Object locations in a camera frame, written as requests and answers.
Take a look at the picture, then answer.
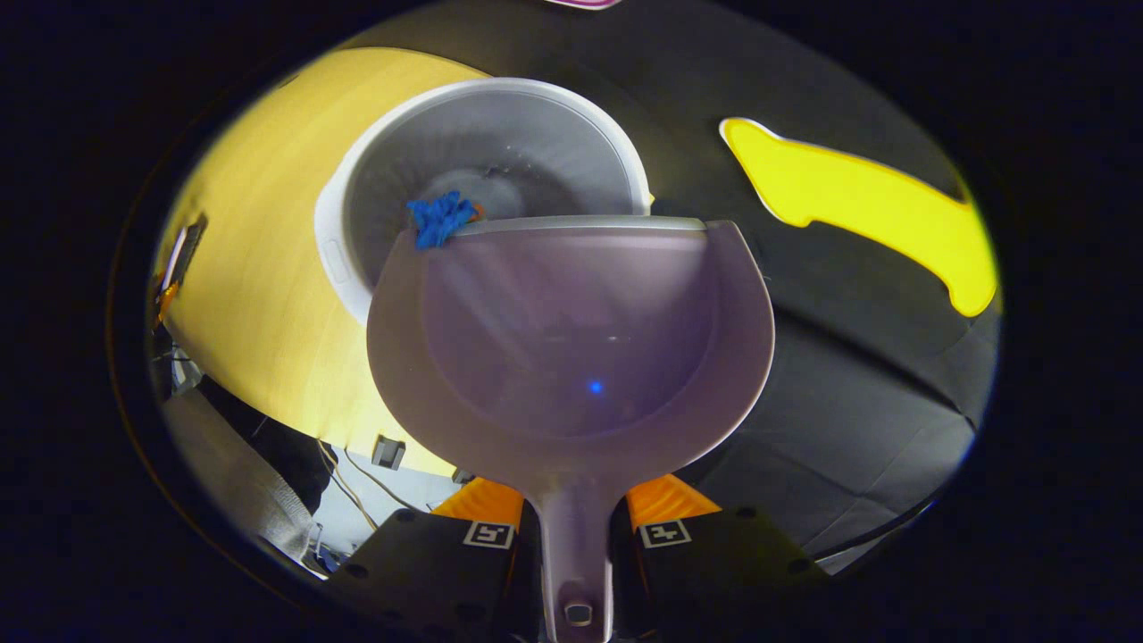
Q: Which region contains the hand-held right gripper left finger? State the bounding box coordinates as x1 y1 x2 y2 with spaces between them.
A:
326 476 530 639

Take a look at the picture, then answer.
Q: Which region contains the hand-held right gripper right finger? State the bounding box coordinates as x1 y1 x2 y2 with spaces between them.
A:
623 472 833 637

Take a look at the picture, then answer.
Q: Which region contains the lilac plastic dustpan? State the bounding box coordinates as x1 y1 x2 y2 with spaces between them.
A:
366 214 776 643

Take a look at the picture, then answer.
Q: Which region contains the blue paper trash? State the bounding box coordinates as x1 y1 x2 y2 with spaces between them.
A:
407 191 480 252

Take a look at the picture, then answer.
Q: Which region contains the white ribbed garbage bin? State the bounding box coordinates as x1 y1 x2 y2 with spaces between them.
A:
313 77 655 325

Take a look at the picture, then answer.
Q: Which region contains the grey knit garment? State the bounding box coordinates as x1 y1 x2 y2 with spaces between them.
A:
165 388 333 562

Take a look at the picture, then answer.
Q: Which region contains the black backdrop cloth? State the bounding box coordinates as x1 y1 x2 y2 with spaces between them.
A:
339 0 1003 564

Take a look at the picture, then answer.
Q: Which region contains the thin cable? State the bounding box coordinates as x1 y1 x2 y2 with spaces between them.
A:
342 448 421 512
314 439 380 532

